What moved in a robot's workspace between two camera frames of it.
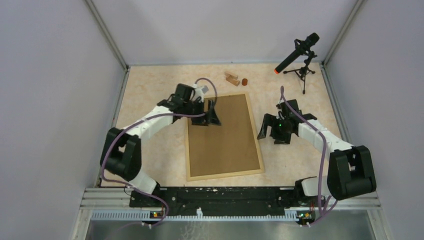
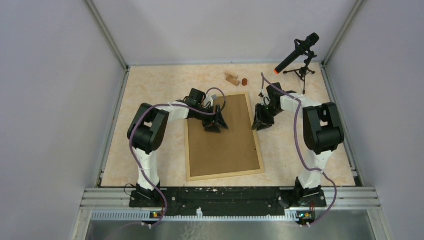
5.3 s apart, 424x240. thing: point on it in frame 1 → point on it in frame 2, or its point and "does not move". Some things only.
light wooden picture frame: (230, 150) does not move
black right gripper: (269, 119) → (260, 122)
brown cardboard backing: (229, 147) does not move
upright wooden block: (235, 82) does not move
